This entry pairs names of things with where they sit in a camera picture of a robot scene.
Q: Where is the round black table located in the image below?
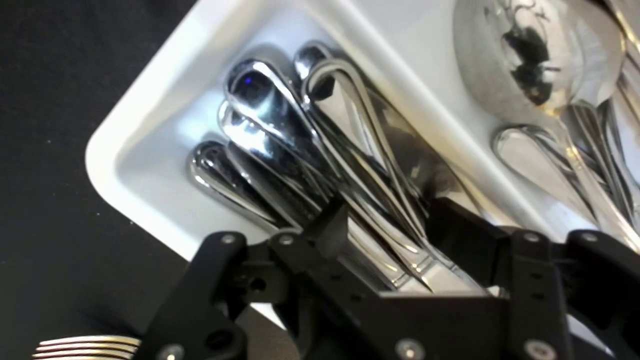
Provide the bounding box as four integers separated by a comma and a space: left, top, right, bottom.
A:
0, 0, 194, 360

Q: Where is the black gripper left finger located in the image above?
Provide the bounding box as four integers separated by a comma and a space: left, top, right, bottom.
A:
139, 199, 428, 360

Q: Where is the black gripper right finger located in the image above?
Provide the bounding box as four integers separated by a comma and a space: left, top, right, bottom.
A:
427, 200, 640, 360

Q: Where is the large silver spoon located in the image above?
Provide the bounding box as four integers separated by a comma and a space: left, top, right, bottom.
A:
453, 0, 635, 235

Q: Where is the white cutlery tray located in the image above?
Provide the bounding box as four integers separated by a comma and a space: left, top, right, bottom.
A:
85, 0, 640, 336

